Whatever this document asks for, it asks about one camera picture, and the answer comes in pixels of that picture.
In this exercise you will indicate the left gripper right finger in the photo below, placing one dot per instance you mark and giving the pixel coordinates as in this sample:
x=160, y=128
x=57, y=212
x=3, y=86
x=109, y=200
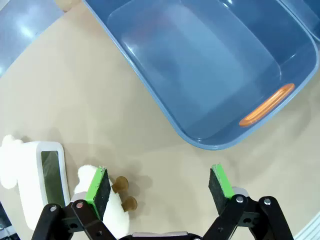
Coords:
x=221, y=192

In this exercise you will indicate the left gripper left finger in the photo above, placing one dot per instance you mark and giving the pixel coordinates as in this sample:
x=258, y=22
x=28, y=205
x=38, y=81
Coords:
x=97, y=197

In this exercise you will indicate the white plush sheep brown feet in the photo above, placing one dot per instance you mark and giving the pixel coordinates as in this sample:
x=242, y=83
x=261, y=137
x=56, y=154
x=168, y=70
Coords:
x=116, y=220

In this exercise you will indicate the white digital clock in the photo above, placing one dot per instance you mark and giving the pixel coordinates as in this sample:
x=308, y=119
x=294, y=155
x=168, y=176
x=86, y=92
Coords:
x=30, y=170

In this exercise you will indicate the person's right gloved hand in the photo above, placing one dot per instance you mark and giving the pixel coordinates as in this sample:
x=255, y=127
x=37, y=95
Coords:
x=66, y=4

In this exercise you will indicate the aluminium profile deck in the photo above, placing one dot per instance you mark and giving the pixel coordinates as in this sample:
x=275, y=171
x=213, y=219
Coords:
x=311, y=231

